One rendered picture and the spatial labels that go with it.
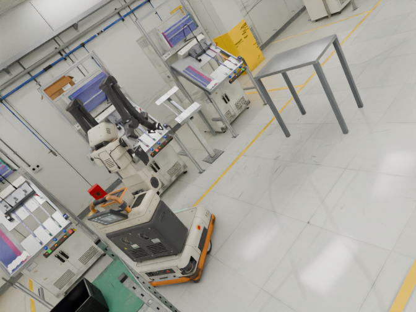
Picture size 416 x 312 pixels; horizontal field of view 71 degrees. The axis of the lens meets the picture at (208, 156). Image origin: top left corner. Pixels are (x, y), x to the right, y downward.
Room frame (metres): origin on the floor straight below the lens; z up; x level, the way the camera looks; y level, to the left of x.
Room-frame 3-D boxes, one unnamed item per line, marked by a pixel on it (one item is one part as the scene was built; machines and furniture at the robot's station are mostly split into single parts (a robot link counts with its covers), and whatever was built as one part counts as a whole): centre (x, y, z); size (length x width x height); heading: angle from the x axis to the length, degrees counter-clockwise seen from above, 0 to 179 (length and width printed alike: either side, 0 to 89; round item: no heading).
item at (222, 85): (4.25, -0.66, 0.65); 1.01 x 0.73 x 1.29; 23
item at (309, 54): (2.69, -1.21, 0.40); 0.70 x 0.45 x 0.80; 30
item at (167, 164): (3.85, 0.76, 0.31); 0.70 x 0.65 x 0.62; 113
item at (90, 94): (3.76, 0.66, 1.52); 0.51 x 0.13 x 0.27; 113
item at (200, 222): (2.24, 0.72, 0.16); 0.67 x 0.64 x 0.25; 148
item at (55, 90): (3.99, 0.87, 1.82); 0.68 x 0.30 x 0.20; 113
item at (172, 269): (1.95, 0.87, 0.23); 0.41 x 0.02 x 0.08; 58
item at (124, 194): (2.14, 0.78, 0.87); 0.23 x 0.15 x 0.11; 58
